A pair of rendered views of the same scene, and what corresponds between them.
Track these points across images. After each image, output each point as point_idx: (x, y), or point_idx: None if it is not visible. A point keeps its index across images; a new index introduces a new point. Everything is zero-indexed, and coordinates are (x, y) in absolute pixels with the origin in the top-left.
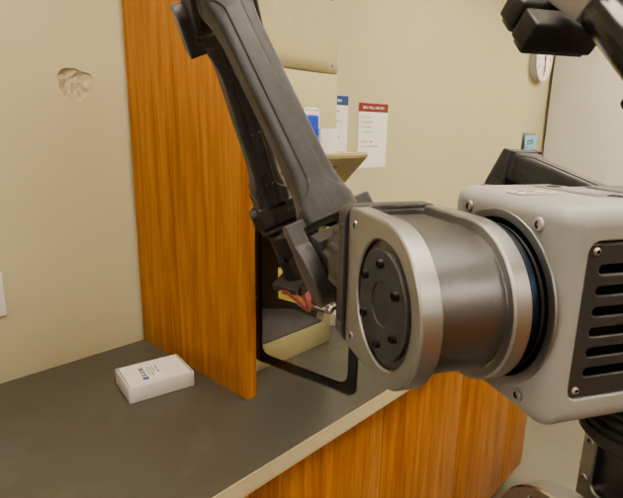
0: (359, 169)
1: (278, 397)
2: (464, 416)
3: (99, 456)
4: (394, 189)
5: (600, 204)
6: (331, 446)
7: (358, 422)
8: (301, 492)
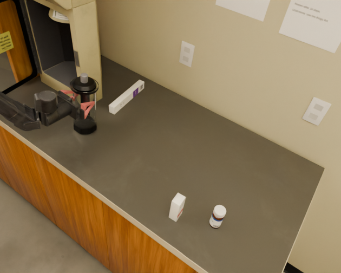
0: (283, 36)
1: (15, 91)
2: (110, 230)
3: None
4: None
5: None
6: None
7: None
8: None
